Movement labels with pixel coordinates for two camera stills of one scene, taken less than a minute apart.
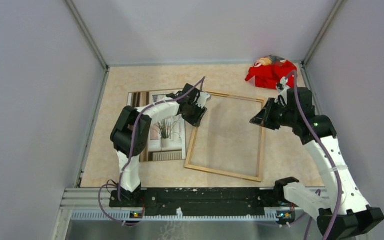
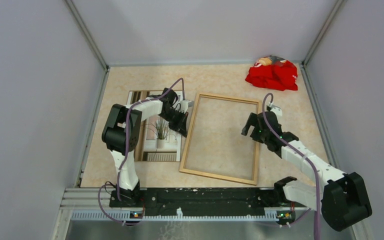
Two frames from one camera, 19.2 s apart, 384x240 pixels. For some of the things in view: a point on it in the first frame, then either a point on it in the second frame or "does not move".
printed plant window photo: (167, 137) does not move
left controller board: (136, 214) does not move
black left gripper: (195, 120) → (180, 126)
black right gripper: (263, 118) → (253, 120)
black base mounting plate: (203, 200) does not move
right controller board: (286, 216) does not move
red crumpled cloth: (268, 71) does not move
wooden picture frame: (259, 179) → (189, 134)
